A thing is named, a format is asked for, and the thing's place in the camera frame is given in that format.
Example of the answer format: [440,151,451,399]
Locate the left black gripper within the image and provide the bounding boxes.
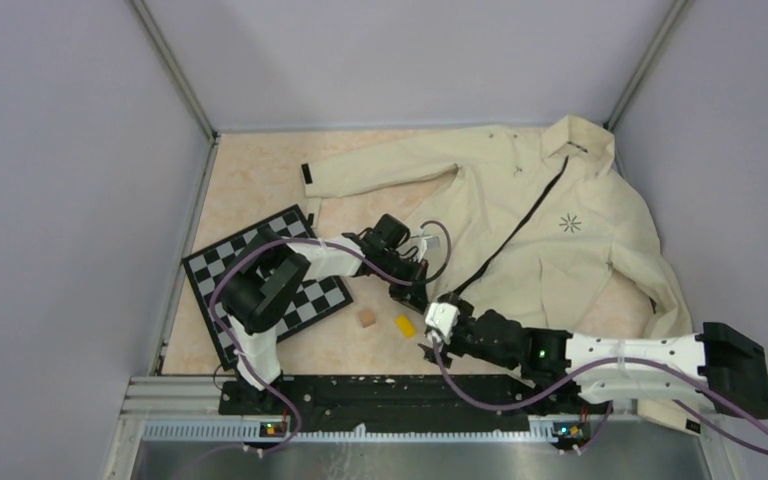
[375,249,430,316]

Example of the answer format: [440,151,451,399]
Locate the cream zip-up jacket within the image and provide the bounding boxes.
[300,115,702,435]

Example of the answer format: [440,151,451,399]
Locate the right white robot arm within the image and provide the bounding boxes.
[424,295,768,420]

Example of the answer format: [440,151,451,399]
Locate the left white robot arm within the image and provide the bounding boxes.
[208,214,451,414]

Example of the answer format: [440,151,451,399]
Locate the yellow rectangular block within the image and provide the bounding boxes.
[395,315,416,338]

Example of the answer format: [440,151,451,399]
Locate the small wooden letter cube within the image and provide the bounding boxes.
[357,309,377,329]

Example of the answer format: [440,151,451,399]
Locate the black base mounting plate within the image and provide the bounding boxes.
[218,375,607,433]

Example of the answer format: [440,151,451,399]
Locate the black white checkerboard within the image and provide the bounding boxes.
[182,205,353,370]

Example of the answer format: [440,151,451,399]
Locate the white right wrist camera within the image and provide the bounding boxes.
[424,302,460,344]

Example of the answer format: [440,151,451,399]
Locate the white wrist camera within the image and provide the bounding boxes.
[424,302,460,344]
[416,232,442,257]

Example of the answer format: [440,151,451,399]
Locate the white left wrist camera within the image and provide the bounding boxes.
[416,232,442,257]

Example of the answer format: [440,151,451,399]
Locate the grey slotted cable duct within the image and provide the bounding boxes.
[142,420,558,443]

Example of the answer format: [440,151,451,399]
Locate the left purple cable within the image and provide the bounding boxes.
[208,220,453,458]

